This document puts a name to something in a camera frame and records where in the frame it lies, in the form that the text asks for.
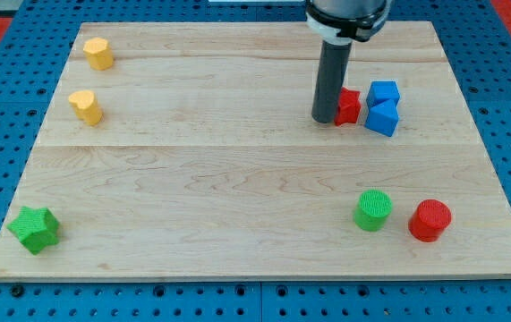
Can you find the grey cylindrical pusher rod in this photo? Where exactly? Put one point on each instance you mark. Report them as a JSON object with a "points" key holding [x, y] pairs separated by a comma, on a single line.
{"points": [[333, 62]]}

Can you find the red star block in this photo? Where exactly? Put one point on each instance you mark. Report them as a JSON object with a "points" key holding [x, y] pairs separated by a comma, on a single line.
{"points": [[349, 107]]}

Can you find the yellow heart block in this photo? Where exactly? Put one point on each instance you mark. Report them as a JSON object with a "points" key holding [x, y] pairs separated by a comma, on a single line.
{"points": [[86, 107]]}

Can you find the green star block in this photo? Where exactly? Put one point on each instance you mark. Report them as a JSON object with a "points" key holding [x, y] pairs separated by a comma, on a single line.
{"points": [[35, 229]]}

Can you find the blue cube block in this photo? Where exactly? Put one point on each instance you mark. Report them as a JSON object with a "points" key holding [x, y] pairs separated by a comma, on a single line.
{"points": [[381, 91]]}

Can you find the blue triangle block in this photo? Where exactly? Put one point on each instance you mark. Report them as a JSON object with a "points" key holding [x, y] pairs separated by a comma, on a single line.
{"points": [[383, 118]]}

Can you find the green cylinder block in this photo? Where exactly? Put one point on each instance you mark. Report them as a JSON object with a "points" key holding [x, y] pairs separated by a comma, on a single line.
{"points": [[372, 210]]}

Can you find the light wooden board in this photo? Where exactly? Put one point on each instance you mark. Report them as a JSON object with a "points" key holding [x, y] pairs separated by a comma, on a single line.
{"points": [[207, 165]]}

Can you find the red cylinder block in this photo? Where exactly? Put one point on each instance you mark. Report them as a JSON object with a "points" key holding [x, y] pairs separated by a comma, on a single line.
{"points": [[429, 220]]}

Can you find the yellow hexagon block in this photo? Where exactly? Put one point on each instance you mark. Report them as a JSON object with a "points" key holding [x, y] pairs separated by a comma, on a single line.
{"points": [[98, 53]]}

